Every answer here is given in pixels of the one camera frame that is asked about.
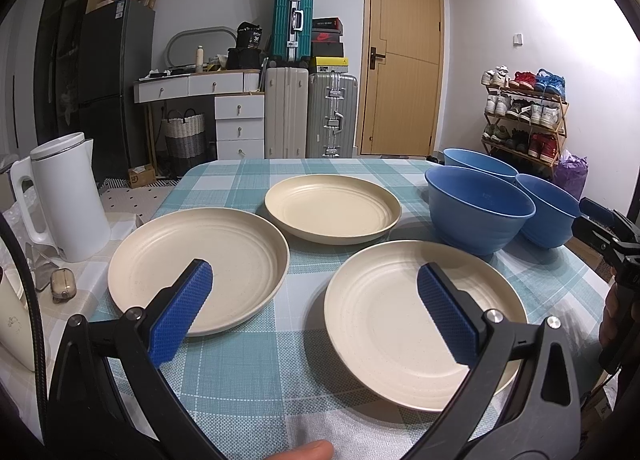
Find white drawer desk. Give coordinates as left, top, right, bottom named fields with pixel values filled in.
left=134, top=70, right=265, bottom=160

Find blue bowl front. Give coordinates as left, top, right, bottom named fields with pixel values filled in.
left=424, top=165, right=536, bottom=256

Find wooden door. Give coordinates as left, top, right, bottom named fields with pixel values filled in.
left=356, top=0, right=445, bottom=157

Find black refrigerator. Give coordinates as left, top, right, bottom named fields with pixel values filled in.
left=78, top=0, right=155, bottom=183

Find small beige case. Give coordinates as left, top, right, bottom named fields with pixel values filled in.
left=50, top=268, right=77, bottom=303

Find right hand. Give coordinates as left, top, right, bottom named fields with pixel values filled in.
left=599, top=284, right=620, bottom=348

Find blue bowl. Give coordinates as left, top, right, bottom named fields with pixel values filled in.
left=424, top=165, right=536, bottom=256
left=444, top=148, right=518, bottom=183
left=515, top=174, right=580, bottom=249

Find woven laundry basket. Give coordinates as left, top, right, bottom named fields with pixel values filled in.
left=163, top=108, right=206, bottom=159

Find teal suitcase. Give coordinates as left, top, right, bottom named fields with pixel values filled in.
left=269, top=0, right=314, bottom=68

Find wooden shoe rack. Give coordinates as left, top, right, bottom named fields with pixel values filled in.
left=480, top=85, right=570, bottom=180

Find cream plate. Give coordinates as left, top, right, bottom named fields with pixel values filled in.
left=264, top=174, right=402, bottom=246
left=107, top=208, right=290, bottom=336
left=324, top=240, right=527, bottom=412

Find left hand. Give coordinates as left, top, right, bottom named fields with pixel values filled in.
left=266, top=440, right=334, bottom=460

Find oval mirror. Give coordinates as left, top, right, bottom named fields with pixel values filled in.
left=164, top=27, right=236, bottom=68

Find beige hard suitcase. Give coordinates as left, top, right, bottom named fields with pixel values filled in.
left=265, top=67, right=309, bottom=159

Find cream mug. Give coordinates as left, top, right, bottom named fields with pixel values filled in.
left=0, top=267, right=35, bottom=371

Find purple plastic bag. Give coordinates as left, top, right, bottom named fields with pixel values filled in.
left=552, top=150, right=589, bottom=200

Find black cable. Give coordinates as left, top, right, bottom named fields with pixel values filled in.
left=0, top=211, right=49, bottom=441

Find white electric kettle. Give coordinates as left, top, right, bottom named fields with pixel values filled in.
left=10, top=132, right=111, bottom=263

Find silver aluminium suitcase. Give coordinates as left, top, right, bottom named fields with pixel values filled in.
left=306, top=73, right=358, bottom=159

